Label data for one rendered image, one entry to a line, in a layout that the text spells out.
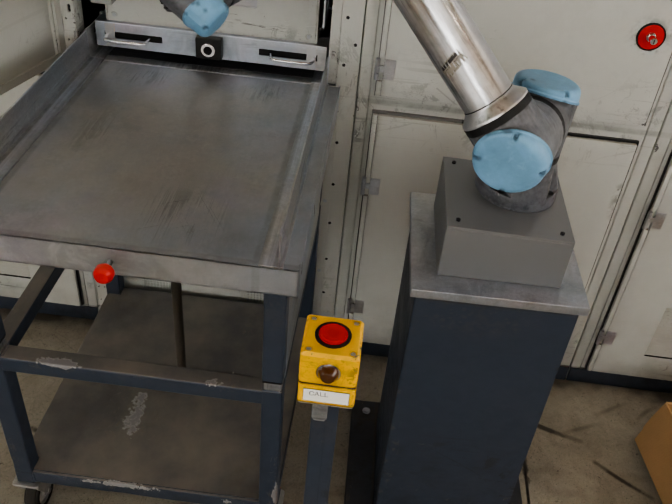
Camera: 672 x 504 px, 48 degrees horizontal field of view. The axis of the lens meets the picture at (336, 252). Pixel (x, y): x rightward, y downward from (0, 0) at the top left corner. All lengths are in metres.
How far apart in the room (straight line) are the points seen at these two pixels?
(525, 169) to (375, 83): 0.64
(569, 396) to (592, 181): 0.70
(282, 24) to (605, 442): 1.39
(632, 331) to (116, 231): 1.46
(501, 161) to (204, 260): 0.49
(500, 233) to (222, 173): 0.52
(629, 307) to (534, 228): 0.84
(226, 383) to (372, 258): 0.70
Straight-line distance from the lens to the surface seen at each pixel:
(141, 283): 2.25
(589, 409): 2.31
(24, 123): 1.61
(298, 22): 1.78
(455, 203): 1.39
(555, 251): 1.38
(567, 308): 1.41
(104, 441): 1.86
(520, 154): 1.20
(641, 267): 2.10
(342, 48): 1.75
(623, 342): 2.27
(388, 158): 1.84
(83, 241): 1.29
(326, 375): 1.01
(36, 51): 1.89
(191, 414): 1.89
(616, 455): 2.23
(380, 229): 1.96
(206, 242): 1.27
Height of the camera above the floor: 1.62
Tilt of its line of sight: 38 degrees down
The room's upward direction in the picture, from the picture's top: 6 degrees clockwise
